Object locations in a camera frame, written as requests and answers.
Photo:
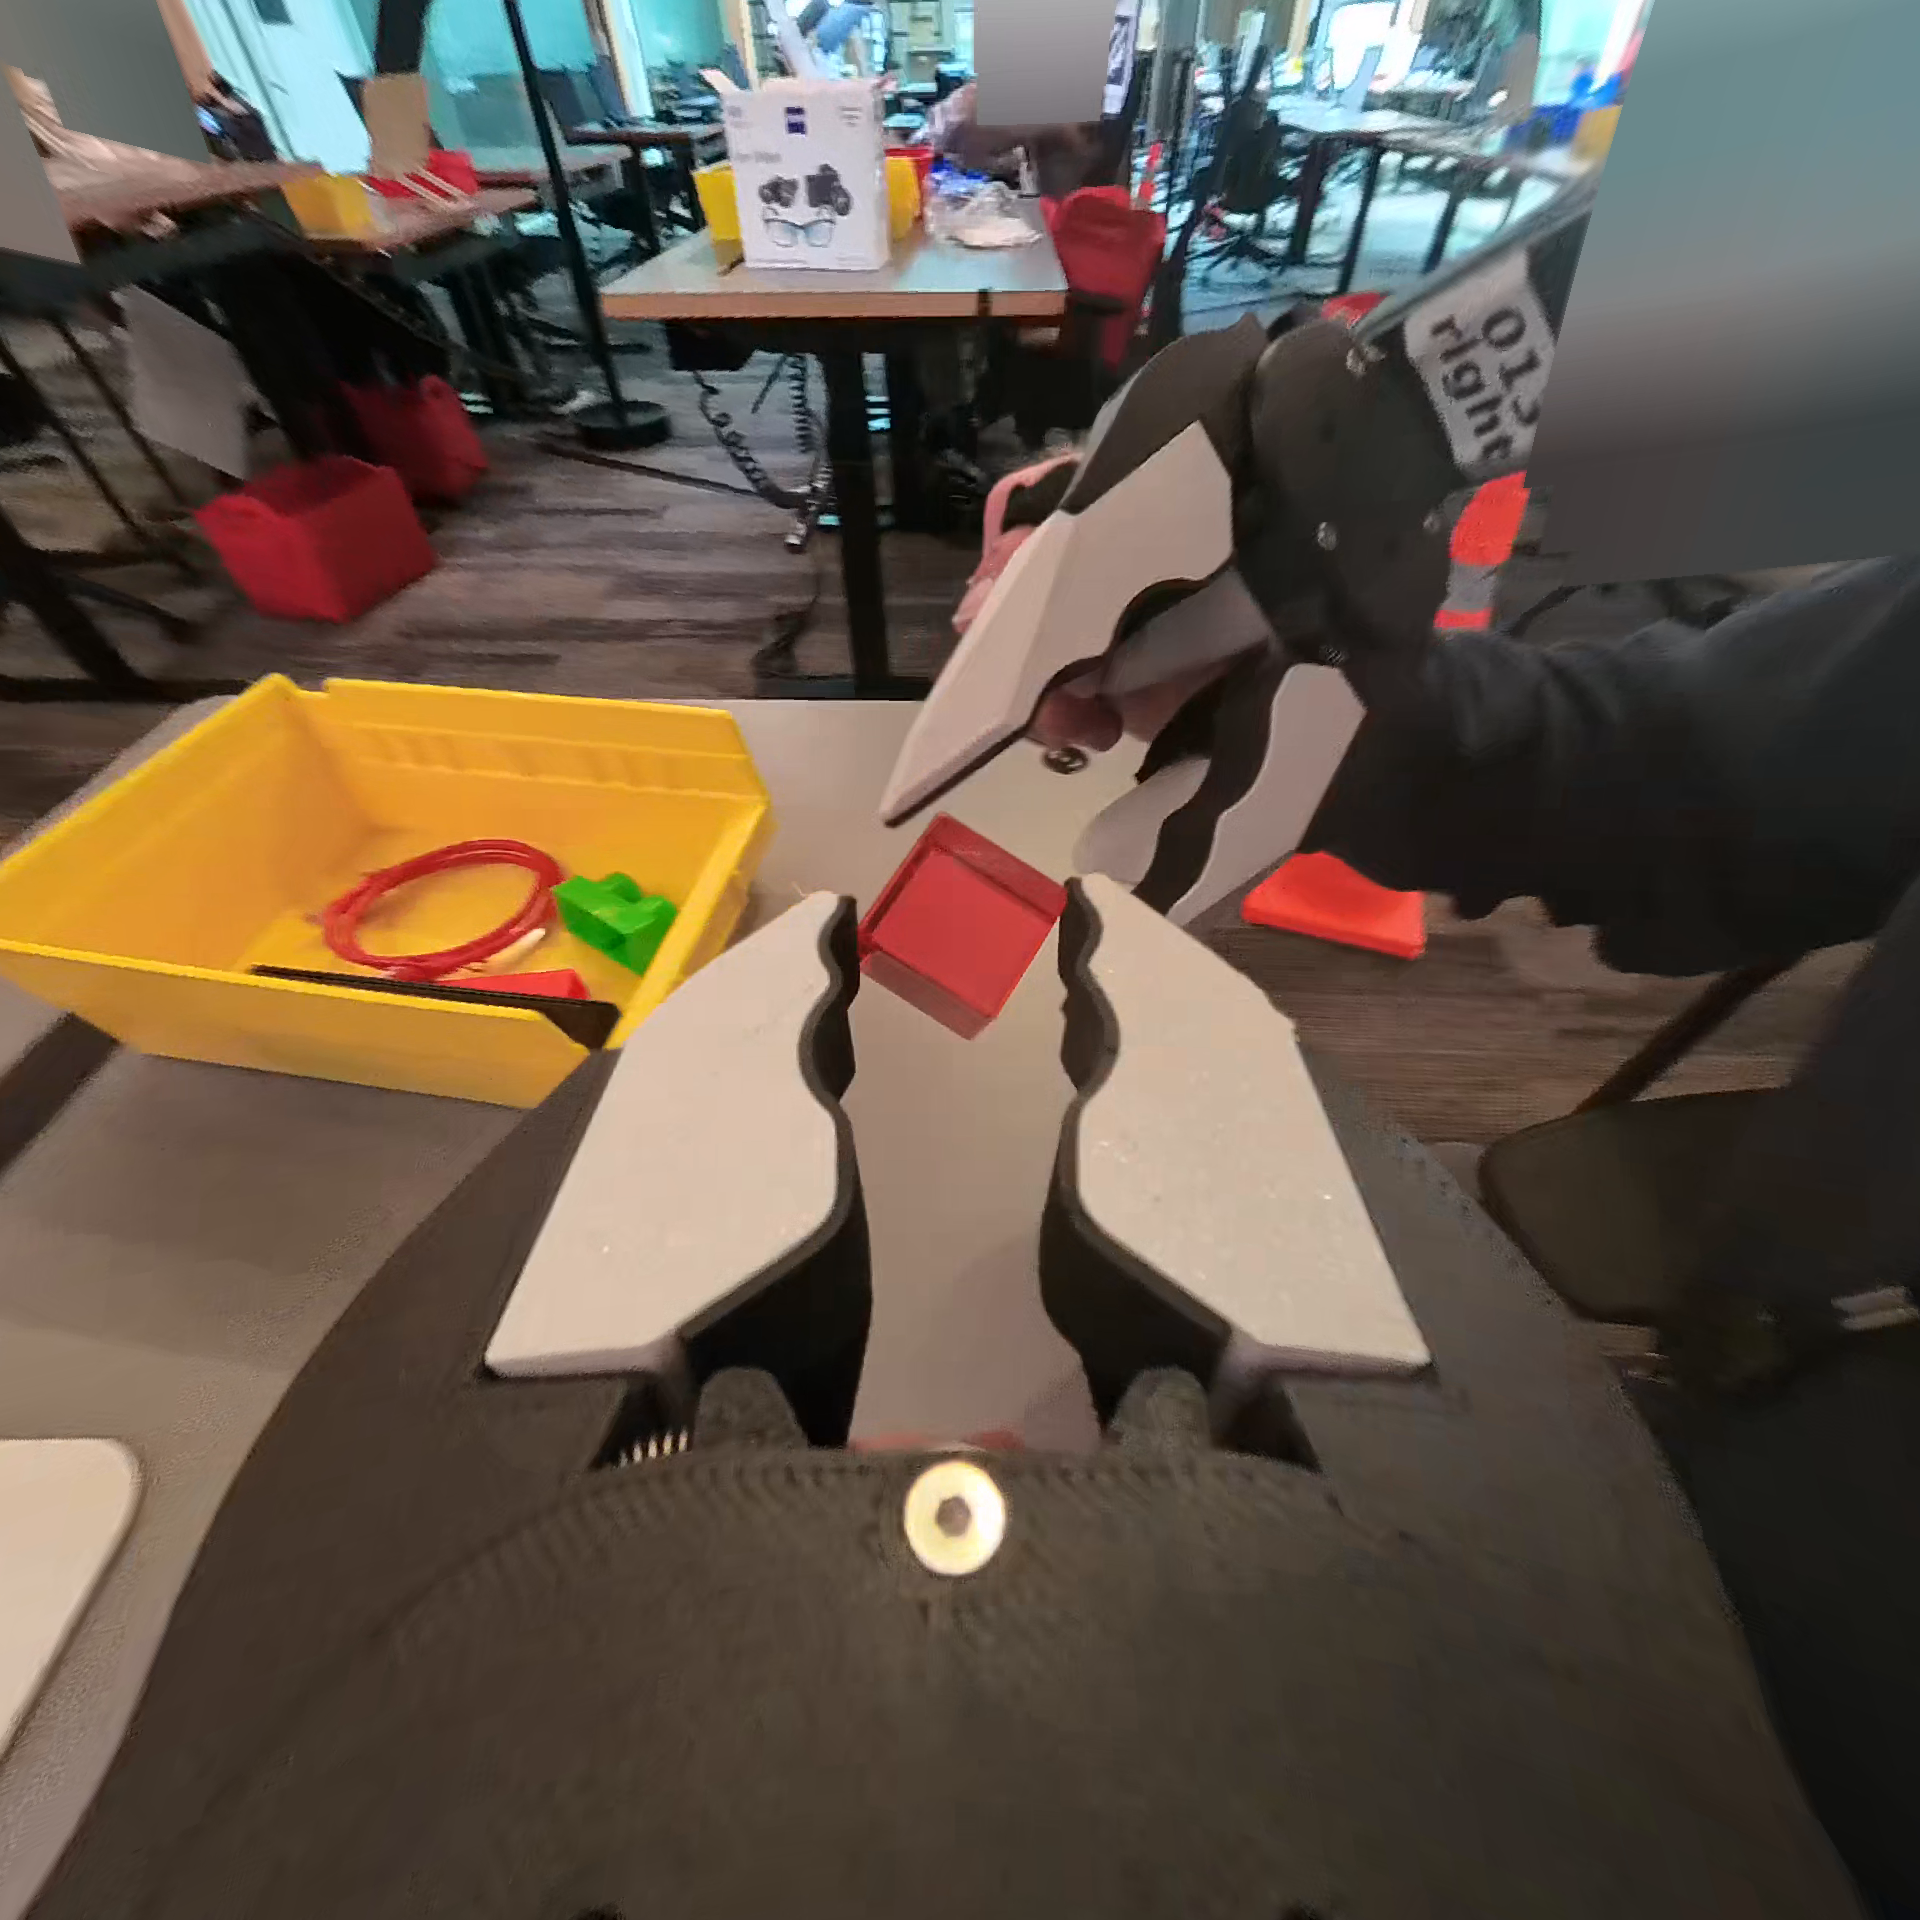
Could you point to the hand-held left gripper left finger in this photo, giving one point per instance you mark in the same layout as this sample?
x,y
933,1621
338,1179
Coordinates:
x,y
685,1187

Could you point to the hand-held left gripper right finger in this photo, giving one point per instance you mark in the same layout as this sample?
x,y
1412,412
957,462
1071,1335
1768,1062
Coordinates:
x,y
1218,1187

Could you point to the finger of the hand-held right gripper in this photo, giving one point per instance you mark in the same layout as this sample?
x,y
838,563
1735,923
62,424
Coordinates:
x,y
1083,600
1295,784

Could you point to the black remote control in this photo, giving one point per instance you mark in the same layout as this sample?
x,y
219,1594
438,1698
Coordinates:
x,y
583,1021

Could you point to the red translucent block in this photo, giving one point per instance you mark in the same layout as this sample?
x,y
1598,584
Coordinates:
x,y
957,934

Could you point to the yellow plastic bin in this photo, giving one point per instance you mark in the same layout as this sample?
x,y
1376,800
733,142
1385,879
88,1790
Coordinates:
x,y
152,934

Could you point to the person's right forearm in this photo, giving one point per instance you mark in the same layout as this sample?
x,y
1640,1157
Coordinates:
x,y
1580,749

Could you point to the person's right hand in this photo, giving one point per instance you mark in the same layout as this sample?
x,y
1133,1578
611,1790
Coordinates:
x,y
1074,714

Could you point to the pink fabric item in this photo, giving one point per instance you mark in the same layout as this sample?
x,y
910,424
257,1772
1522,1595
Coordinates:
x,y
1011,524

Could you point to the striped orange traffic cone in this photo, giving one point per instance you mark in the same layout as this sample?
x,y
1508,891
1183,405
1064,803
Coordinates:
x,y
1484,544

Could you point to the small red plastic piece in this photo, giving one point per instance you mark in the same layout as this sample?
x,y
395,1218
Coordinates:
x,y
522,990

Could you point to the green plastic block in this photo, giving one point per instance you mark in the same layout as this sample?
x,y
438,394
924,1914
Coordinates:
x,y
611,912

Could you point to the red office chair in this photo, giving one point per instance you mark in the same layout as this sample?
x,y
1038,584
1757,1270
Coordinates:
x,y
1104,251

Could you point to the wooden work table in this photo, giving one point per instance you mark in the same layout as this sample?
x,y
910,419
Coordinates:
x,y
838,291

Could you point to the black office chair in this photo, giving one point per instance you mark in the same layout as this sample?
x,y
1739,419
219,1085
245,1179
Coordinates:
x,y
1620,1194

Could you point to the white box with glasses print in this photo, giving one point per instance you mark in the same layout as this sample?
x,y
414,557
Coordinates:
x,y
811,169

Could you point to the small yellow bin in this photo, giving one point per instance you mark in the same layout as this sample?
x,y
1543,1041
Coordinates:
x,y
330,208
715,202

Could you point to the black floor lamp pole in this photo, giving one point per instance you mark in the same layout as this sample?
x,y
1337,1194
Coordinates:
x,y
582,267

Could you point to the red fabric bin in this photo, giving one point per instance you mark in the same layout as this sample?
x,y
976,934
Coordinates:
x,y
313,540
426,438

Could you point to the person's dark zip jacket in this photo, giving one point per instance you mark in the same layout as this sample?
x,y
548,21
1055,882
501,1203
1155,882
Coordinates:
x,y
1825,1578

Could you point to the red white striped pack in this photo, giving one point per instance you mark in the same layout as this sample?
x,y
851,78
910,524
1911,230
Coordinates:
x,y
433,182

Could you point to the hanging white paper sheet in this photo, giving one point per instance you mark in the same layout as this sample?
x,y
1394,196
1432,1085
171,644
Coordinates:
x,y
188,393

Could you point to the long wooden workbench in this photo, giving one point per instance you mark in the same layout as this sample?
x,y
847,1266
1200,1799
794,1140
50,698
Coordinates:
x,y
227,186

